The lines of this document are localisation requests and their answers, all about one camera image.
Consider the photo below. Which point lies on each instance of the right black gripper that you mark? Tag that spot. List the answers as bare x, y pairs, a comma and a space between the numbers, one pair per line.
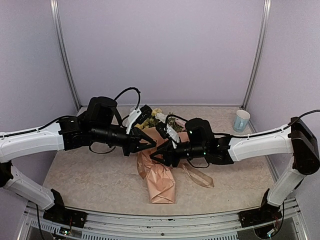
169, 158

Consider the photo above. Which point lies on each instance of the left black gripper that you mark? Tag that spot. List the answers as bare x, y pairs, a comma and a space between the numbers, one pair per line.
133, 145

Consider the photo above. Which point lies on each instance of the mauve bud fake flower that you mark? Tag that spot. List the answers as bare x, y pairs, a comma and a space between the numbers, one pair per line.
176, 123

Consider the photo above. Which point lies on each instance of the tan satin ribbon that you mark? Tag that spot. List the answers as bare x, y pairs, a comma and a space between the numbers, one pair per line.
200, 177

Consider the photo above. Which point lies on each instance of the yellow rose fake flower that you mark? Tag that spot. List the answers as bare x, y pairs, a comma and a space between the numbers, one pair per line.
152, 120

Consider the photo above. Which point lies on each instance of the white rose fake flower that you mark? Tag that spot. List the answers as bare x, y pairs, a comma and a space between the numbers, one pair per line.
161, 117

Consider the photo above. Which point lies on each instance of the beige wrapping paper sheet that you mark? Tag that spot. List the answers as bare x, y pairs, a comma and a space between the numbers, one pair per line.
159, 197

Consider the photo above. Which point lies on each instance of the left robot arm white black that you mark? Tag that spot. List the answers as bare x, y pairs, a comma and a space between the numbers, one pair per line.
67, 133

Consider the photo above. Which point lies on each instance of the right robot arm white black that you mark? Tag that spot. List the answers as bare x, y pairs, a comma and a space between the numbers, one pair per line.
294, 138

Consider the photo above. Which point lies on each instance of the light blue mug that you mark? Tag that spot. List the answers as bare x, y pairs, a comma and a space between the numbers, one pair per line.
241, 120

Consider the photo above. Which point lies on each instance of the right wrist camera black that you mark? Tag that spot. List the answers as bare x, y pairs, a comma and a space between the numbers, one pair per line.
196, 131

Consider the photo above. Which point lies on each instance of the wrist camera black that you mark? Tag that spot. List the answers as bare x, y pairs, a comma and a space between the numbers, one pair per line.
101, 111
196, 131

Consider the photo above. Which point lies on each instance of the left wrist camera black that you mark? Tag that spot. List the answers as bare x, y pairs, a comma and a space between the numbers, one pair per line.
101, 111

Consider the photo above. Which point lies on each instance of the front aluminium rail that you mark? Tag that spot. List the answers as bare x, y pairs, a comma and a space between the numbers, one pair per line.
230, 225

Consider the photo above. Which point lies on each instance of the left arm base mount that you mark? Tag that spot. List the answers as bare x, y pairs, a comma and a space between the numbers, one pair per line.
69, 217

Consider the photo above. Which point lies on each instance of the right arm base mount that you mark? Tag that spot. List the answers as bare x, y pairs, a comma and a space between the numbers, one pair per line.
258, 216

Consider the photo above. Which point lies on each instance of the left aluminium frame post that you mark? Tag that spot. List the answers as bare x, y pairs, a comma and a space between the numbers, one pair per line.
54, 5

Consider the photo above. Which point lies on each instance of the aluminium frame post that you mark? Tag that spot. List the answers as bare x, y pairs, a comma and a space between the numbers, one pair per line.
258, 53
54, 5

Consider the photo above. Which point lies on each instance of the right aluminium frame post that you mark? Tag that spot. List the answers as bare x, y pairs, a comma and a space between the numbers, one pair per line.
258, 53

